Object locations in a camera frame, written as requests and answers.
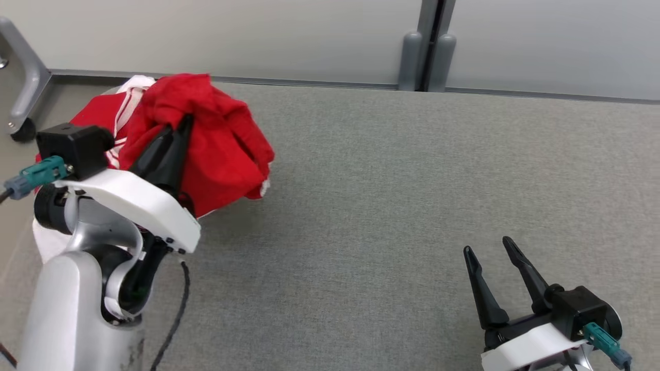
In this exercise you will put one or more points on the black caster wheel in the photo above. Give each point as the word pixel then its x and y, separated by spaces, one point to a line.
pixel 23 131

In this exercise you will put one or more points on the grey fabric sofa cushion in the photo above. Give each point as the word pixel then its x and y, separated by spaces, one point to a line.
pixel 386 206

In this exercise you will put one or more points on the right gripper black camera box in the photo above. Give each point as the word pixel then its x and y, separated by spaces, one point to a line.
pixel 580 309

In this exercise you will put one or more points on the left gripper black camera box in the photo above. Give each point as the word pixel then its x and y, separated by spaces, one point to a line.
pixel 77 147

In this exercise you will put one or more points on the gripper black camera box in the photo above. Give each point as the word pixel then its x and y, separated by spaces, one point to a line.
pixel 580 309
pixel 77 147

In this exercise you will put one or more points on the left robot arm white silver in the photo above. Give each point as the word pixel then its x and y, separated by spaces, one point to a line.
pixel 67 309

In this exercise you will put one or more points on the grey vertical partition column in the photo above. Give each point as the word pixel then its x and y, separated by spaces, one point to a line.
pixel 428 20

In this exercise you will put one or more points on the red shorts white waistband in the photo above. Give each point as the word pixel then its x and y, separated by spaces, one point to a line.
pixel 221 144

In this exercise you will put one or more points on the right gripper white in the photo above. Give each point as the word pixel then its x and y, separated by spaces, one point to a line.
pixel 526 348

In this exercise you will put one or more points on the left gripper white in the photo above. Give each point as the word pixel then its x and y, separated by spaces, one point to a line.
pixel 149 206

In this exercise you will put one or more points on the red white basketball jersey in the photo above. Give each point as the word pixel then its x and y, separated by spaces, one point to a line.
pixel 98 116

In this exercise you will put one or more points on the grey partition base rail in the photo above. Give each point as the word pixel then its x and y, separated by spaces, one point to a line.
pixel 309 83

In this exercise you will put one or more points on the grey metal frame leg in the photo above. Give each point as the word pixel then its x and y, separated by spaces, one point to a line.
pixel 31 77

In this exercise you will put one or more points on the grey rounded partition post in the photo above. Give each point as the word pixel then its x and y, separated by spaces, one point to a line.
pixel 410 62
pixel 442 62

